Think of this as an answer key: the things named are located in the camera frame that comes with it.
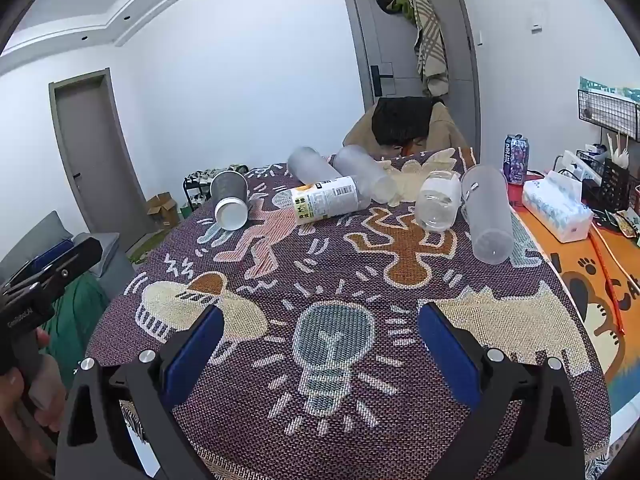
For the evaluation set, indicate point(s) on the person's left hand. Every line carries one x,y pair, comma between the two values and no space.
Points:
47,390

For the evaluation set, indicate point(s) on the black mesh basket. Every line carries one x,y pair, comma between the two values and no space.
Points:
612,185

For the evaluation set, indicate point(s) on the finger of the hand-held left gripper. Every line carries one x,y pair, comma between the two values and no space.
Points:
65,267

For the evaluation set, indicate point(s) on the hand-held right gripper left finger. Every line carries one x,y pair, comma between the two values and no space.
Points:
192,355

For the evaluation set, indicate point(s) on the clear plastic cup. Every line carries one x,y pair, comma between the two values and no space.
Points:
439,200

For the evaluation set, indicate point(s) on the tall frosted plastic cup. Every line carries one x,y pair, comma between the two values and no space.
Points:
486,210

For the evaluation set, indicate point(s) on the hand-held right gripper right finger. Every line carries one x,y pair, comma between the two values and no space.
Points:
447,355

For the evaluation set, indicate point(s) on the white plastic cutlery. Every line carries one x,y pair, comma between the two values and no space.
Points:
620,152

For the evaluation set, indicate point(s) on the green cloth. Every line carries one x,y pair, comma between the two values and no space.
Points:
80,310

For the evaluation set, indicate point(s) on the white power strip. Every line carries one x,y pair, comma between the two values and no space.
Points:
575,162

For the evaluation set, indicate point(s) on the purple soda can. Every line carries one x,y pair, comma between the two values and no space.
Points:
516,160

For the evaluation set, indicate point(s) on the small frosted plastic cup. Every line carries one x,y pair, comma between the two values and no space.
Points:
312,165

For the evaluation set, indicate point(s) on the grey paper cup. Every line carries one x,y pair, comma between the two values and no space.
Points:
229,195

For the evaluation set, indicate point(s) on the grey door with hooks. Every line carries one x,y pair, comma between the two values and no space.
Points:
367,35

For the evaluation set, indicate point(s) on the black cloth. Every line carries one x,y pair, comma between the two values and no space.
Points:
400,117

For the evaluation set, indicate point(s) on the plain grey door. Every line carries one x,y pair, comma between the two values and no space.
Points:
92,160

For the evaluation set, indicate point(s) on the orange cat print mat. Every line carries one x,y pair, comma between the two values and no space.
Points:
575,280

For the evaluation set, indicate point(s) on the orange stick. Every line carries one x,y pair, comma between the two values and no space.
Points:
607,280

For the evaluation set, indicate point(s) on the white labelled plastic bottle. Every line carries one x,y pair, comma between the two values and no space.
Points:
327,200

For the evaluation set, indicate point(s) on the green plush item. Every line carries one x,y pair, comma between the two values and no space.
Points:
402,9

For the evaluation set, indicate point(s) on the plaid scarf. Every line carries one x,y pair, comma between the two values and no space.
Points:
430,45

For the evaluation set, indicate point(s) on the cardboard box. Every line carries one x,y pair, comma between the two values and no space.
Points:
162,210

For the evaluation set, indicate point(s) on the printed blanket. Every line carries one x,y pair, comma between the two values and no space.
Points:
320,270

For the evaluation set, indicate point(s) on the white tissue pack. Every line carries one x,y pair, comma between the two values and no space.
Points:
555,205

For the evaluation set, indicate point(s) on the grey sofa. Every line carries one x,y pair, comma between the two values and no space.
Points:
30,240

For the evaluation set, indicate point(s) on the black shoe rack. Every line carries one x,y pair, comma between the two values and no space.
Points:
197,187

